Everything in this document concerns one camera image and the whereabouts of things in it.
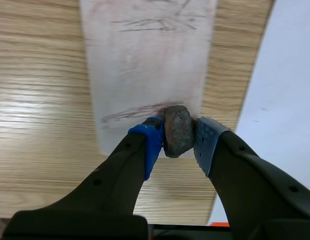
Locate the small white tile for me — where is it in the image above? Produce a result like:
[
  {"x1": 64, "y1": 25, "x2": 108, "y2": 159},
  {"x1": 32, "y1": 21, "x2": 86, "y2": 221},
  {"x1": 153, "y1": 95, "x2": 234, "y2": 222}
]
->
[{"x1": 79, "y1": 0, "x2": 218, "y2": 159}]

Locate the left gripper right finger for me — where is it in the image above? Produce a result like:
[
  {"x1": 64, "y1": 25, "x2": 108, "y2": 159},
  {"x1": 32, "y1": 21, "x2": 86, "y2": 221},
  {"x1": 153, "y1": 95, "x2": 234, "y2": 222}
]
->
[{"x1": 193, "y1": 116, "x2": 310, "y2": 240}]

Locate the small dark stone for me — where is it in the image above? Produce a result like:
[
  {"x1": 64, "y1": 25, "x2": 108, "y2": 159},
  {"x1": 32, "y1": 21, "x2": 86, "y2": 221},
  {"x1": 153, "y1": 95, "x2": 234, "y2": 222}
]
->
[{"x1": 163, "y1": 105, "x2": 197, "y2": 159}]

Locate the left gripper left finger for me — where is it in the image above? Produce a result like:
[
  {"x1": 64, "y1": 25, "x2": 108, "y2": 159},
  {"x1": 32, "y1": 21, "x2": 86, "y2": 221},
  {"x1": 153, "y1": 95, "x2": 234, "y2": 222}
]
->
[{"x1": 3, "y1": 116, "x2": 165, "y2": 240}]

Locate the white sheet of paper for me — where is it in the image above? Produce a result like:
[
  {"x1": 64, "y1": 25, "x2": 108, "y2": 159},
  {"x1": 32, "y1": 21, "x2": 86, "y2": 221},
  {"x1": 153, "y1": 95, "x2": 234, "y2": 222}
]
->
[{"x1": 207, "y1": 0, "x2": 310, "y2": 226}]

